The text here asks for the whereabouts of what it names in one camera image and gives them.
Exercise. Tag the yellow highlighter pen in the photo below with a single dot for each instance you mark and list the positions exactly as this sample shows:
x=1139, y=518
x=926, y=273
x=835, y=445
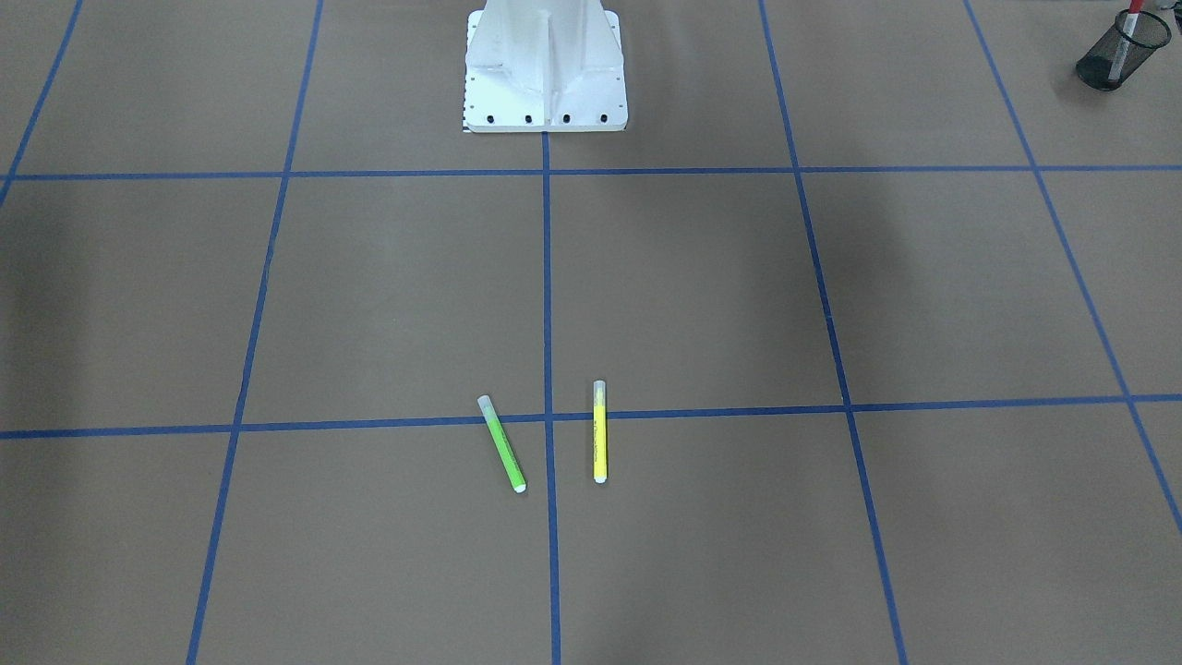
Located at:
x=600, y=463

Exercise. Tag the black mesh pen cup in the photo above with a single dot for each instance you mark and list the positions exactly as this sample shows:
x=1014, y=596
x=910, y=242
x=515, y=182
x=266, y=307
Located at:
x=1152, y=34

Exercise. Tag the red and white marker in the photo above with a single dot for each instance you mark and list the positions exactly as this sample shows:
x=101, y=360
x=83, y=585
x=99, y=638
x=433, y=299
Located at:
x=1126, y=31

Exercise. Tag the green highlighter pen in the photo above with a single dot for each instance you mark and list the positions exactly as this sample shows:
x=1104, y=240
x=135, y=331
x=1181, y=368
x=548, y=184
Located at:
x=502, y=444

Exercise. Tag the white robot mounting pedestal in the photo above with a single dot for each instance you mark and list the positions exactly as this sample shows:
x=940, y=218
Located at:
x=544, y=66

